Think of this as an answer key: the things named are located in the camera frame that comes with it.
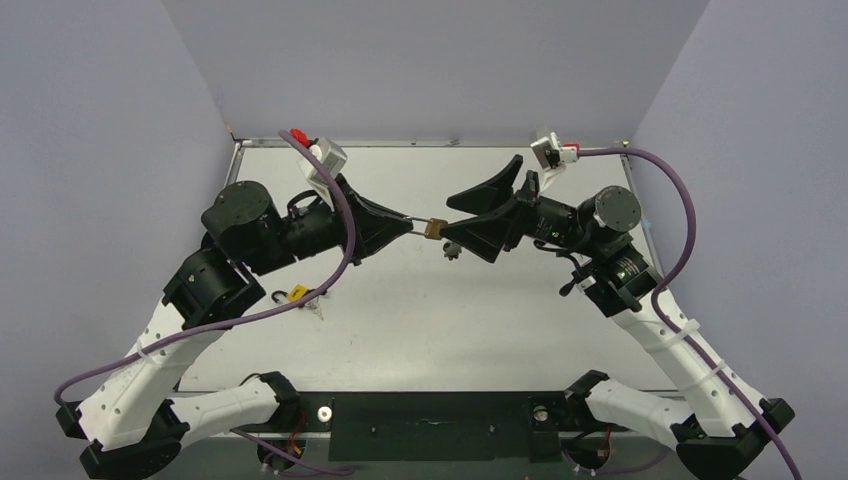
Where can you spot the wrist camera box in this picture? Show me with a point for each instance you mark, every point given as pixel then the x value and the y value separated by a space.
pixel 332 157
pixel 553 155

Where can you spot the yellow padlock key bunch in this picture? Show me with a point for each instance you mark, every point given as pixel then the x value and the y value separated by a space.
pixel 314 307

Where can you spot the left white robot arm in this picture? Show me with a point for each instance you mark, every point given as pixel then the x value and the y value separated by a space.
pixel 133 423

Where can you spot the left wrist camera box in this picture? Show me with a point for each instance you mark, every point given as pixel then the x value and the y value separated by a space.
pixel 332 157

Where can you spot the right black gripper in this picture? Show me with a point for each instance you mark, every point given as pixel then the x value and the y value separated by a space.
pixel 520 214

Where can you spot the yellow padlock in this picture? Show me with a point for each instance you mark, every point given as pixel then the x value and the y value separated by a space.
pixel 299 291

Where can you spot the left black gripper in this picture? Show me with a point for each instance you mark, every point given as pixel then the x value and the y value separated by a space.
pixel 373 233

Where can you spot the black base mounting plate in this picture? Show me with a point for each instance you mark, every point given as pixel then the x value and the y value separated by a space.
pixel 437 426

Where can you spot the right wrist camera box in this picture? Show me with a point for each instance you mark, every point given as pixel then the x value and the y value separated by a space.
pixel 553 155

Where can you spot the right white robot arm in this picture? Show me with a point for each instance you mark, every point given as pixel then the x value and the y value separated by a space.
pixel 718 424

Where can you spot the brass padlock key bunch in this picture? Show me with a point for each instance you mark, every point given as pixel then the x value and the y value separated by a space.
pixel 451 250

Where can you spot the brass padlock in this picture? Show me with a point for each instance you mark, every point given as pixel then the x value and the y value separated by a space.
pixel 428 228

